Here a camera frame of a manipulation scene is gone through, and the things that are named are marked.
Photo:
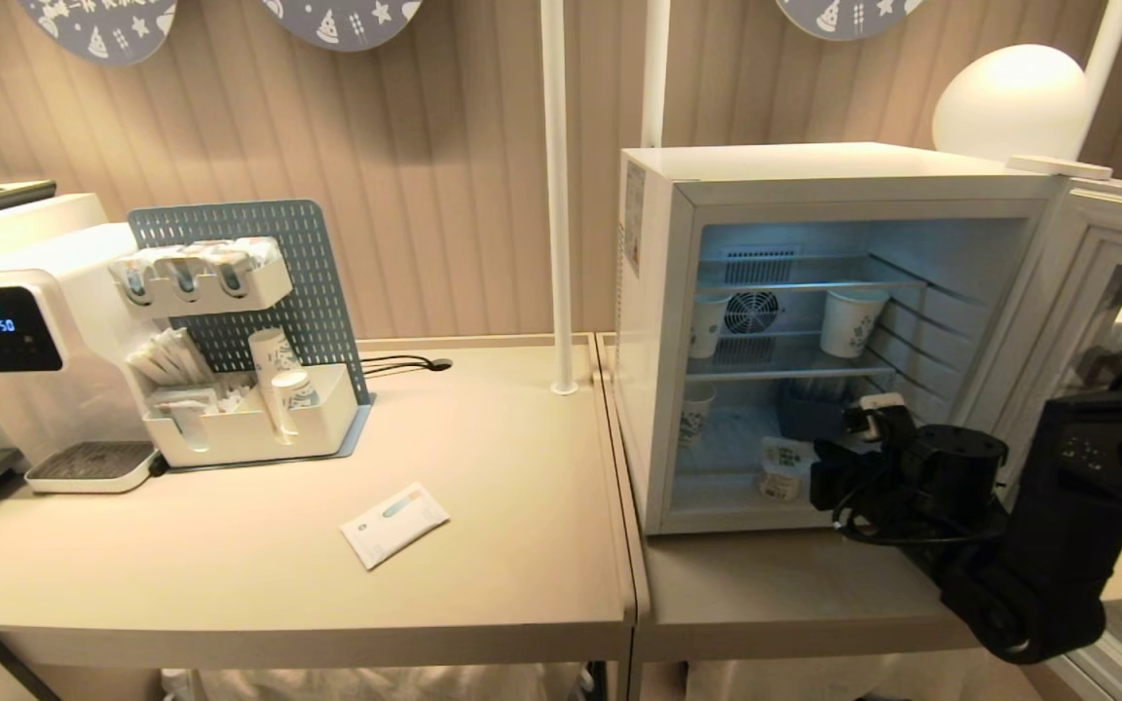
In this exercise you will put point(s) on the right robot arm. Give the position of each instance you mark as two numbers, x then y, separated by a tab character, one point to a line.
1058	526

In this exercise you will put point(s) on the blue round wall decoration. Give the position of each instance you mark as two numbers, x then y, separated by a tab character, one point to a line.
342	21
848	15
98	24

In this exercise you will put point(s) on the white mini fridge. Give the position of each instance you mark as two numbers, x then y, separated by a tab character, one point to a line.
654	341

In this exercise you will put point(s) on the white sachet packet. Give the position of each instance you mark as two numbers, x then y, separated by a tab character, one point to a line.
393	524

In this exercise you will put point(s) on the white water dispenser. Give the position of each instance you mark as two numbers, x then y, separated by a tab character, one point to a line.
84	370

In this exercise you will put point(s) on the white pole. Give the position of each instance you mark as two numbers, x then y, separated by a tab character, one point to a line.
557	195
655	73
1109	44

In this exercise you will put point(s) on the blue box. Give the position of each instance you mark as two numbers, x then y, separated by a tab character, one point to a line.
807	414

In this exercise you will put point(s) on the white globe lamp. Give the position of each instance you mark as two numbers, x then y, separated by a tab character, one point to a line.
1009	102

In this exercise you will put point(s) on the stacked paper cups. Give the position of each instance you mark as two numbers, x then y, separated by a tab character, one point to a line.
290	399
272	352

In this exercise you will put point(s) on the dispenser drip tray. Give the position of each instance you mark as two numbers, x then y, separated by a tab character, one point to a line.
89	465

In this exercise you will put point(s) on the blue pegboard stand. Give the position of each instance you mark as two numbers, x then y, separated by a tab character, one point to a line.
313	292

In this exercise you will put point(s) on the white capsule holder shelf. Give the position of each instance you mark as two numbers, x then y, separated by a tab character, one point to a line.
210	282

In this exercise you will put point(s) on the white appliance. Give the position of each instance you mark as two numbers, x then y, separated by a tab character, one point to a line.
6	234

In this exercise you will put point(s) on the glass fridge door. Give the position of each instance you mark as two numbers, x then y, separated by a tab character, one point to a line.
1058	321

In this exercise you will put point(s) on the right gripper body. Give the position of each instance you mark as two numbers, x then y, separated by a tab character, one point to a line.
863	492

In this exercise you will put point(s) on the white sachet bundle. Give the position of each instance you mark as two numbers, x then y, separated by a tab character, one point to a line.
171	358

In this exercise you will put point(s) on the white organizer bin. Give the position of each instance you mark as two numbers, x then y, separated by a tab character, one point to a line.
249	438

